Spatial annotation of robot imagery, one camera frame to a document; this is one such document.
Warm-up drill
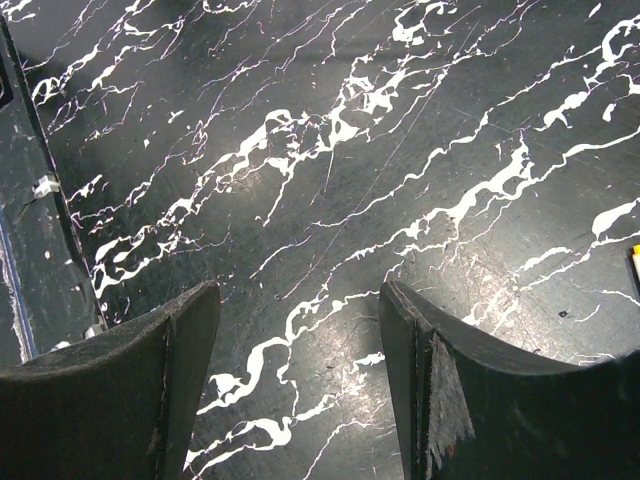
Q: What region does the white yellow marker pen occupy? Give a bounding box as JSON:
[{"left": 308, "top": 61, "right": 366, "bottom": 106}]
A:
[{"left": 626, "top": 244, "right": 640, "bottom": 291}]

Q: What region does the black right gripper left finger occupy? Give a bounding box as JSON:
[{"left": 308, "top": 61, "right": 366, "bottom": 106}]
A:
[{"left": 1, "top": 281, "right": 220, "bottom": 479}]

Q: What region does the aluminium frame rail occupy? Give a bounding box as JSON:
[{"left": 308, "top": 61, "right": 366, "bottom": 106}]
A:
[{"left": 1, "top": 210, "right": 38, "bottom": 363}]

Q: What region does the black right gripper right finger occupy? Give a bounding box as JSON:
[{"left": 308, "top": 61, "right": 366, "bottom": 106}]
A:
[{"left": 378, "top": 281, "right": 639, "bottom": 479}]

